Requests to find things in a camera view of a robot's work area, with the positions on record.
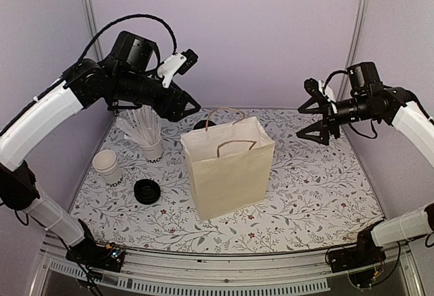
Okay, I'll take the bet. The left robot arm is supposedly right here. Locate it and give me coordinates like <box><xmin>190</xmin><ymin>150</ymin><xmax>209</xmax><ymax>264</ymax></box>
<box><xmin>1</xmin><ymin>31</ymin><xmax>200</xmax><ymax>265</ymax></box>

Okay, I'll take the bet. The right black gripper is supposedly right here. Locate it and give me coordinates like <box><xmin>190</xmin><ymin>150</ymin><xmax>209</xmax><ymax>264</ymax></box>
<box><xmin>297</xmin><ymin>94</ymin><xmax>379</xmax><ymax>145</ymax></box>

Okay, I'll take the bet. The stack of white paper cups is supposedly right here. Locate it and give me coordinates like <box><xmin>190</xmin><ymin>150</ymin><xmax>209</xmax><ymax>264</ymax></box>
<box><xmin>92</xmin><ymin>149</ymin><xmax>123</xmax><ymax>187</ymax></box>

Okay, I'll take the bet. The front aluminium rail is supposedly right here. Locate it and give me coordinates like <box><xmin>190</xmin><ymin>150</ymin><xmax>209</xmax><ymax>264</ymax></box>
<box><xmin>30</xmin><ymin>235</ymin><xmax>425</xmax><ymax>295</ymax></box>

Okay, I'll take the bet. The floral patterned table mat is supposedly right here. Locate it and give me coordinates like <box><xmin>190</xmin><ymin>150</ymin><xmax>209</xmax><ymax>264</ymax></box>
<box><xmin>71</xmin><ymin>109</ymin><xmax>383</xmax><ymax>254</ymax></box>

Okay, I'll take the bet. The left metal frame post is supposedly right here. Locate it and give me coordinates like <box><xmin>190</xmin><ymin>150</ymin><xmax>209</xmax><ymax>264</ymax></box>
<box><xmin>76</xmin><ymin>0</ymin><xmax>104</xmax><ymax>61</ymax></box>

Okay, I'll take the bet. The metal frame post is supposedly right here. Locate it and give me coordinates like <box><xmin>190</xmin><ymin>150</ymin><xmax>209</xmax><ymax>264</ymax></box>
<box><xmin>76</xmin><ymin>0</ymin><xmax>104</xmax><ymax>61</ymax></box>
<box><xmin>345</xmin><ymin>0</ymin><xmax>369</xmax><ymax>67</ymax></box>

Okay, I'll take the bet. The black plastic cup lid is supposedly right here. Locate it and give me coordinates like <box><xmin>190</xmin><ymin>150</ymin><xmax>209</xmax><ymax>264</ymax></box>
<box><xmin>193</xmin><ymin>120</ymin><xmax>216</xmax><ymax>130</ymax></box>

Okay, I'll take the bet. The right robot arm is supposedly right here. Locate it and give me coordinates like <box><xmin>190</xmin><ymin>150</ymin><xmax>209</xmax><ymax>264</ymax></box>
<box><xmin>296</xmin><ymin>62</ymin><xmax>433</xmax><ymax>266</ymax></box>

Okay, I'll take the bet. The beige paper takeout bag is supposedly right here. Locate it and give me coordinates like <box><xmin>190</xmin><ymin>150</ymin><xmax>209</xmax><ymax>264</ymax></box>
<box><xmin>180</xmin><ymin>116</ymin><xmax>275</xmax><ymax>221</ymax></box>

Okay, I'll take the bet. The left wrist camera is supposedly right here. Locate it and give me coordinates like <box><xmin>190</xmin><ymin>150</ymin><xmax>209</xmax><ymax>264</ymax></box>
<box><xmin>157</xmin><ymin>49</ymin><xmax>199</xmax><ymax>88</ymax></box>

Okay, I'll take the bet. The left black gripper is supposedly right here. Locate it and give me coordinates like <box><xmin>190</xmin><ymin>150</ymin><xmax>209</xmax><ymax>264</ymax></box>
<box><xmin>113</xmin><ymin>69</ymin><xmax>202</xmax><ymax>122</ymax></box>

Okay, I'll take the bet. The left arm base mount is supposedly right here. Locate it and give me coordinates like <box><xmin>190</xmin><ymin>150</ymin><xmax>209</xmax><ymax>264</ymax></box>
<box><xmin>66</xmin><ymin>219</ymin><xmax>125</xmax><ymax>273</ymax></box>

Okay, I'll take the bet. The bundle of wrapped white straws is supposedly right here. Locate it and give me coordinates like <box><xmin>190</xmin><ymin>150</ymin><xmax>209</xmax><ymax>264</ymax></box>
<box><xmin>115</xmin><ymin>106</ymin><xmax>161</xmax><ymax>147</ymax></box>

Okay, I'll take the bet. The right metal frame post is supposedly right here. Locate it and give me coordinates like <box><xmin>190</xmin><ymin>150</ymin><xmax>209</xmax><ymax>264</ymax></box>
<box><xmin>345</xmin><ymin>0</ymin><xmax>369</xmax><ymax>67</ymax></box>

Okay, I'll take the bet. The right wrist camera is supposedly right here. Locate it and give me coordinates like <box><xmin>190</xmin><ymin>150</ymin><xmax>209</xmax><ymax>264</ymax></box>
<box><xmin>304</xmin><ymin>78</ymin><xmax>336</xmax><ymax>105</ymax></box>

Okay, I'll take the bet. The stack of black lids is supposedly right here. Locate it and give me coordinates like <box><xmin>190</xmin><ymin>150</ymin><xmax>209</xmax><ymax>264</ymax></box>
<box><xmin>134</xmin><ymin>179</ymin><xmax>161</xmax><ymax>205</ymax></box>

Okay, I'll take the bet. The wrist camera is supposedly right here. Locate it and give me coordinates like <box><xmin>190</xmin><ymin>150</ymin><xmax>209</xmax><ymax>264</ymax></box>
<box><xmin>304</xmin><ymin>78</ymin><xmax>336</xmax><ymax>105</ymax></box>
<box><xmin>157</xmin><ymin>49</ymin><xmax>199</xmax><ymax>88</ymax></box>

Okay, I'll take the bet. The white cup holding straws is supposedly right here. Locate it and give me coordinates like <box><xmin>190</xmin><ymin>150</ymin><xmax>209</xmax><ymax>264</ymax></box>
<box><xmin>140</xmin><ymin>138</ymin><xmax>163</xmax><ymax>164</ymax></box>

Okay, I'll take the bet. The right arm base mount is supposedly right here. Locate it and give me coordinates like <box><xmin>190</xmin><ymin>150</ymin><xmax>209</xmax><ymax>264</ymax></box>
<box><xmin>325</xmin><ymin>226</ymin><xmax>386</xmax><ymax>273</ymax></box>

